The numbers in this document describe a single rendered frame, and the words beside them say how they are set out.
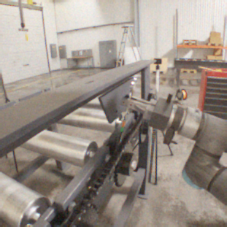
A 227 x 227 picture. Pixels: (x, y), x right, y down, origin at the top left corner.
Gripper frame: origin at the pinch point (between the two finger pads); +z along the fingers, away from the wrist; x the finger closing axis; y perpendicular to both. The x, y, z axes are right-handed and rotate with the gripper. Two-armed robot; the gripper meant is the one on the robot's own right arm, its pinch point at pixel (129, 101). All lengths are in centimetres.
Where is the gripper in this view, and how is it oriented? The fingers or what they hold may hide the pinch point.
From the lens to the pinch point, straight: 51.0
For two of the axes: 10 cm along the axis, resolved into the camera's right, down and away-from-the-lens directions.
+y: 1.8, -8.6, -4.8
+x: -3.9, 3.9, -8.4
